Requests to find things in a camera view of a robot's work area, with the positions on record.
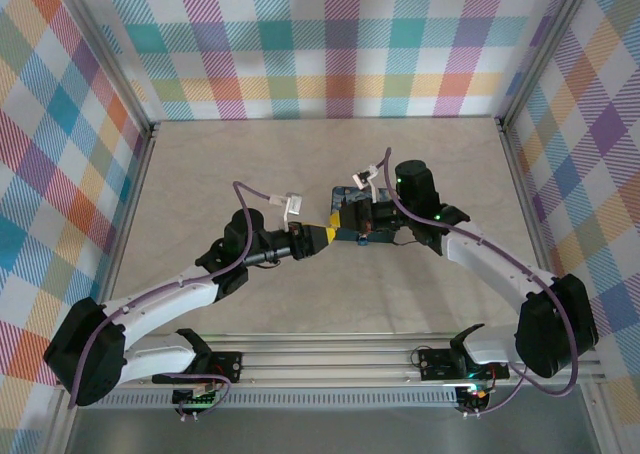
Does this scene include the starry night print tin box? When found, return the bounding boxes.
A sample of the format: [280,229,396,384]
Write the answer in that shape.
[328,185,401,246]

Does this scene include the controller board with LEDs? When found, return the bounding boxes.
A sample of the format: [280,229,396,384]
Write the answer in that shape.
[172,386,221,420]
[457,383,494,415]

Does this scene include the grey metal panel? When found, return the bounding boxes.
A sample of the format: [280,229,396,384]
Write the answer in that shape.
[64,407,601,454]

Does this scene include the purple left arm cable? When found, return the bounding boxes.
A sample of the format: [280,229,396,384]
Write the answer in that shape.
[67,181,281,408]

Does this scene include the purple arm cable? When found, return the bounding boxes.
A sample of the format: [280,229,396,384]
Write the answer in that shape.
[67,181,281,408]
[380,147,584,419]

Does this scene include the aluminium side rail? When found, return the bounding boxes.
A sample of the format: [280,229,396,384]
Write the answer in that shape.
[494,116,571,345]
[87,121,161,350]

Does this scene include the aluminium rail beam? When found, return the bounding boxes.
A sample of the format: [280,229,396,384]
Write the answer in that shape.
[53,341,606,390]

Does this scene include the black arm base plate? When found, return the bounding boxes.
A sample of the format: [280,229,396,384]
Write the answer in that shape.
[149,351,244,386]
[417,346,510,383]

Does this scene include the slotted grey cable duct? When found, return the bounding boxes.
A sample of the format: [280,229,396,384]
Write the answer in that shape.
[79,392,459,409]

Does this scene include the aluminium frame post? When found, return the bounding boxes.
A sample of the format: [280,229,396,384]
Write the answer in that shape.
[62,0,161,140]
[494,0,604,130]

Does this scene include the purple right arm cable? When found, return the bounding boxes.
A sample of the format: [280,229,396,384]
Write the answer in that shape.
[380,147,584,419]

